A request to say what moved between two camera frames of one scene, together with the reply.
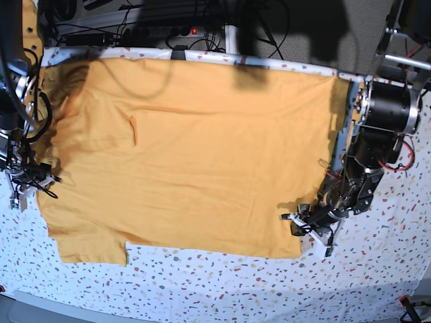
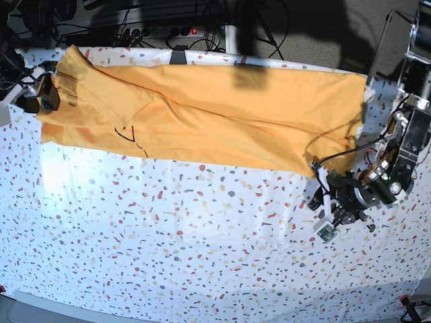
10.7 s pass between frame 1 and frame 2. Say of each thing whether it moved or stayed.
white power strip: stayed
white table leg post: stayed
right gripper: moved
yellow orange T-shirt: moved
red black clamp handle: stayed
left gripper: moved
